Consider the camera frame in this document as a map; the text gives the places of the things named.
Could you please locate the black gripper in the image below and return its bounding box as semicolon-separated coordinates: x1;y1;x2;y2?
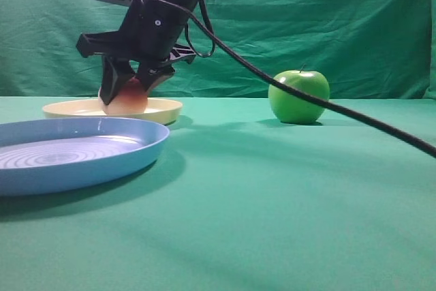
76;0;196;106

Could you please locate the red yellow bread bun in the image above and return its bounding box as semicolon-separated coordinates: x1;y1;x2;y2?
99;78;148;116

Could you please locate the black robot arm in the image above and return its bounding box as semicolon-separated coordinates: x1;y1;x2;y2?
76;0;205;105

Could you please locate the yellow plastic plate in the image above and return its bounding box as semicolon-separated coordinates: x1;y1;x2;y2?
42;97;183;125

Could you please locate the blue plastic plate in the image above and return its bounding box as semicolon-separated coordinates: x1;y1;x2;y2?
1;117;170;196

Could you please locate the green apple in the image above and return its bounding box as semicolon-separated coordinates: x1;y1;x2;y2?
268;65;330;125

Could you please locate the green table cloth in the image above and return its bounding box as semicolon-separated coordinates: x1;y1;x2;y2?
1;98;435;290

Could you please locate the green backdrop cloth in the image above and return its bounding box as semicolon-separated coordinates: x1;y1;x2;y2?
1;0;435;99

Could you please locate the black braided cable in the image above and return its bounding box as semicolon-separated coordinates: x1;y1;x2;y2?
91;0;436;157

